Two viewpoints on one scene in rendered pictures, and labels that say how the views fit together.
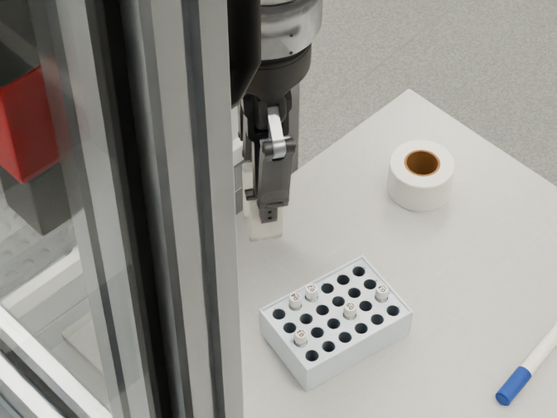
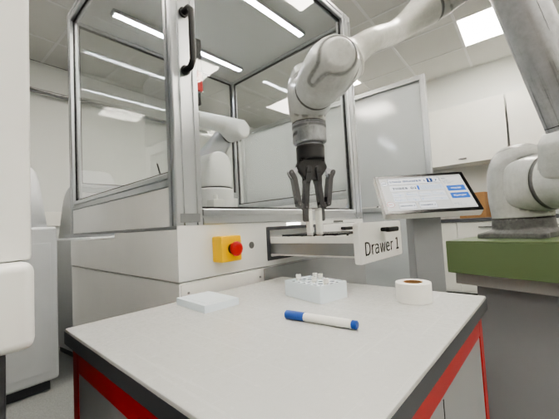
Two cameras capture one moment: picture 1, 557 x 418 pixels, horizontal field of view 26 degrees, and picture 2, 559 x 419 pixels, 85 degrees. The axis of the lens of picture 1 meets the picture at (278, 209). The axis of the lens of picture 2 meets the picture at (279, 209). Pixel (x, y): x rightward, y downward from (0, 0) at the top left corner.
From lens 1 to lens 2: 126 cm
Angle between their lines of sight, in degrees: 90
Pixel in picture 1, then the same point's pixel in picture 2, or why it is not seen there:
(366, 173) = not seen: hidden behind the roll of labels
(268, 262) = not seen: hidden behind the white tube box
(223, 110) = (169, 51)
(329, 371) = (291, 290)
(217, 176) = (169, 65)
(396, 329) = (314, 293)
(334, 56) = not seen: outside the picture
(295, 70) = (300, 150)
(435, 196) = (401, 292)
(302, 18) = (297, 128)
